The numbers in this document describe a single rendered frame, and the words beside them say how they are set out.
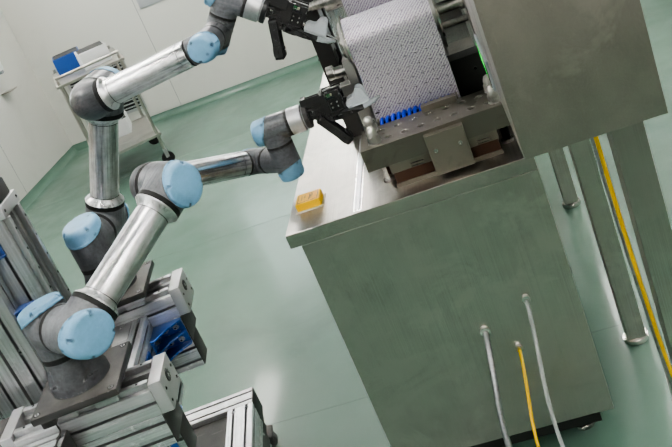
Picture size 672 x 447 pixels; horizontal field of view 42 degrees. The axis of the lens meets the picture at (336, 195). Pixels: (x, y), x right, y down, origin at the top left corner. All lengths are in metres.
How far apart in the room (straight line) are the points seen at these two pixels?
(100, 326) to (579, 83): 1.16
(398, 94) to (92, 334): 1.01
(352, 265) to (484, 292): 0.35
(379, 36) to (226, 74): 5.98
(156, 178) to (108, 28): 6.30
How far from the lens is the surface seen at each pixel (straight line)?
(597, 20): 1.51
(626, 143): 1.66
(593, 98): 1.54
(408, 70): 2.36
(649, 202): 1.72
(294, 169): 2.43
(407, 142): 2.21
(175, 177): 2.14
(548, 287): 2.35
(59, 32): 8.57
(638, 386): 2.82
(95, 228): 2.60
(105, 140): 2.61
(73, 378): 2.20
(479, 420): 2.57
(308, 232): 2.25
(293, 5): 2.38
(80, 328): 2.03
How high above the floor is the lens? 1.75
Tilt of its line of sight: 21 degrees down
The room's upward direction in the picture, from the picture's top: 23 degrees counter-clockwise
